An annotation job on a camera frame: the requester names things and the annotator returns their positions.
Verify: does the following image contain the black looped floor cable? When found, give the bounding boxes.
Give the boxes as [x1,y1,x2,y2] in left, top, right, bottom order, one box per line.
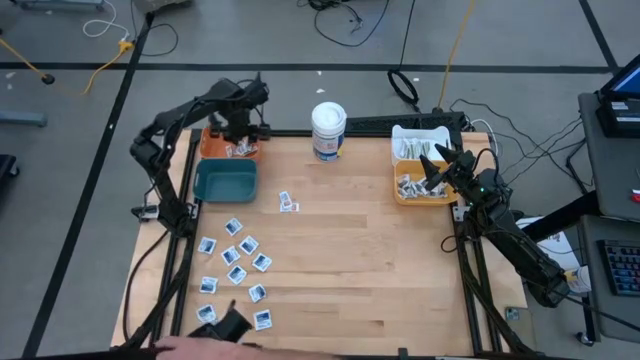
[130,10,180,58]

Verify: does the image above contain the white floor cable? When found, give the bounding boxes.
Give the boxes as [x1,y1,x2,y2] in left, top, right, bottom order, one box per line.
[81,0,132,42]

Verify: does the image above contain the white box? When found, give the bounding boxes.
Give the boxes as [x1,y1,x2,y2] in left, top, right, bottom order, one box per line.
[517,216,582,274]

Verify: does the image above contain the person's hand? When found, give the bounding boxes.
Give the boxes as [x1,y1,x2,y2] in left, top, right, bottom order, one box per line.
[153,334,236,360]

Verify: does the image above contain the black desk beam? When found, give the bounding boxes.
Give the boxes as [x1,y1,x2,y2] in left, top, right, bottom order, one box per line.
[519,191,601,246]

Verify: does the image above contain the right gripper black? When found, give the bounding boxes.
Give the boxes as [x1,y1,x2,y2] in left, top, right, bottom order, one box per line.
[418,143,484,189]

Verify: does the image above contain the black power strip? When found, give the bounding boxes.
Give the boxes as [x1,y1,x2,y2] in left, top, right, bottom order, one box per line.
[345,111,467,135]

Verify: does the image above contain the white cable loop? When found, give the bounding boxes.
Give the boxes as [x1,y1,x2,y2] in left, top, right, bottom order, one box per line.
[468,117,501,161]

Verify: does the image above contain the black aluminium table frame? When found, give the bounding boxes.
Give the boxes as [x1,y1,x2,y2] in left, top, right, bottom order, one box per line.
[117,127,540,360]

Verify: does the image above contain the yellow extension cord with plug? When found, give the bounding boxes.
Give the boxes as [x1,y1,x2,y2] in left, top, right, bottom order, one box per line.
[0,37,135,97]

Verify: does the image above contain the grey table foot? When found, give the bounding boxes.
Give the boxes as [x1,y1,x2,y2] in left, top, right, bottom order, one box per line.
[8,0,107,13]
[0,110,49,128]

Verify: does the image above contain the black tangled floor cables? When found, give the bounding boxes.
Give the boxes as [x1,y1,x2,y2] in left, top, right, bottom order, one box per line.
[297,0,392,49]

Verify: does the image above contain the small lying wipes canister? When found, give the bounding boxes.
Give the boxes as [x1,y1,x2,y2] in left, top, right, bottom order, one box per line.
[564,266,594,296]

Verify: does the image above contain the black hanging cable with coil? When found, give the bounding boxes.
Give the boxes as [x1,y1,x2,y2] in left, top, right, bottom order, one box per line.
[387,0,421,114]

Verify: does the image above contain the white Lysol wipes canister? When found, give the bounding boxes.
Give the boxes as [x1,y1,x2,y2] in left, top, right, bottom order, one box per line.
[310,101,349,164]

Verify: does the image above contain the white plastic bin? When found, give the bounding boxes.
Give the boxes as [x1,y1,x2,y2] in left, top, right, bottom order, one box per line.
[391,124,454,167]

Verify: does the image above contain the black caster base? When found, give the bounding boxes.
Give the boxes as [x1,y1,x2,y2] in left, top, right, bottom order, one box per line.
[0,153,21,182]

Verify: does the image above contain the yellow plastic bin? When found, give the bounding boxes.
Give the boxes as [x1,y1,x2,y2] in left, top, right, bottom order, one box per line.
[393,159,462,208]

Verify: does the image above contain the black laptop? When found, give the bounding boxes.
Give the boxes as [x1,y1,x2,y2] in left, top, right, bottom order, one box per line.
[595,52,640,140]

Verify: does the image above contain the black cable bundle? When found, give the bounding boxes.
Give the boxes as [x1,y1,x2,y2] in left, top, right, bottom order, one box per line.
[448,97,594,196]

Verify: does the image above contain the dark smartphone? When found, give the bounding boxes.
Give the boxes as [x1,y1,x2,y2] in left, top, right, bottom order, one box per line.
[503,305,537,351]

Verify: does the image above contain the black keyboard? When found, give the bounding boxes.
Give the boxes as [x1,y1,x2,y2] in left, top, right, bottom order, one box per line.
[596,238,640,298]

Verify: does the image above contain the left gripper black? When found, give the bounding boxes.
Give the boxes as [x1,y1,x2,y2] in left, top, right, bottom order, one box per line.
[208,92,273,144]

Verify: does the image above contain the orange plastic bin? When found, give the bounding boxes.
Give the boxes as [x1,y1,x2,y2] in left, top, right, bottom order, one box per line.
[199,122,263,162]

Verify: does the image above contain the black handheld object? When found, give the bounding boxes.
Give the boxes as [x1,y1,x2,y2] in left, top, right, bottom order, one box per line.
[187,298,255,345]

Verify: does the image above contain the teal plastic bin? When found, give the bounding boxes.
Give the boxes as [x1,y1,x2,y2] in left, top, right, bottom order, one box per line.
[192,158,260,204]

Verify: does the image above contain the person's forearm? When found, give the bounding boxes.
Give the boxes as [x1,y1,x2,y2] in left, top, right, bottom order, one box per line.
[234,347,346,360]

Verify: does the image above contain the grey side desk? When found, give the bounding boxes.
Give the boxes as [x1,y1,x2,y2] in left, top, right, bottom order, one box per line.
[577,91,640,223]
[577,214,640,345]

